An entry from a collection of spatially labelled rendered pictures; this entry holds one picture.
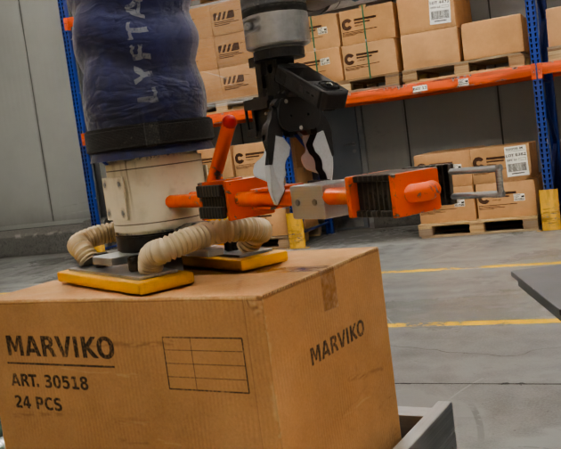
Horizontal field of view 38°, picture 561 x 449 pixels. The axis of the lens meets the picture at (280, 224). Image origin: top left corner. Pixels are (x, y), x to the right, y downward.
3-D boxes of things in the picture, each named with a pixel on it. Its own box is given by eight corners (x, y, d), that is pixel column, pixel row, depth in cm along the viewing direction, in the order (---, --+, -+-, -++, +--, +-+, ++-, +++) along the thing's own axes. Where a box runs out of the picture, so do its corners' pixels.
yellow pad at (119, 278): (57, 281, 153) (52, 256, 152) (106, 272, 159) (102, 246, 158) (140, 296, 125) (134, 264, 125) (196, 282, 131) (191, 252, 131)
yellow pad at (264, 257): (148, 263, 164) (144, 238, 163) (191, 253, 170) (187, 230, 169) (242, 272, 136) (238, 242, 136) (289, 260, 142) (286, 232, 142)
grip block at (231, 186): (197, 221, 127) (191, 183, 126) (248, 212, 133) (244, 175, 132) (226, 222, 120) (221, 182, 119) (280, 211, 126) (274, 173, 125)
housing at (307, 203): (290, 219, 110) (287, 186, 109) (329, 212, 114) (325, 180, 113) (323, 220, 104) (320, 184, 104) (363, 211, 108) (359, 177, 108)
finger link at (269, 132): (282, 171, 112) (292, 110, 113) (289, 170, 111) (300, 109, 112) (255, 162, 110) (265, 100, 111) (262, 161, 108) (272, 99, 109)
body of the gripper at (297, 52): (289, 138, 120) (280, 55, 119) (326, 133, 113) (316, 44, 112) (246, 142, 116) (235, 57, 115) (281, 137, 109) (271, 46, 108)
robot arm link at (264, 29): (320, 9, 111) (262, 9, 106) (324, 45, 112) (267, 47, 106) (281, 22, 119) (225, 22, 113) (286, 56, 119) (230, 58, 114)
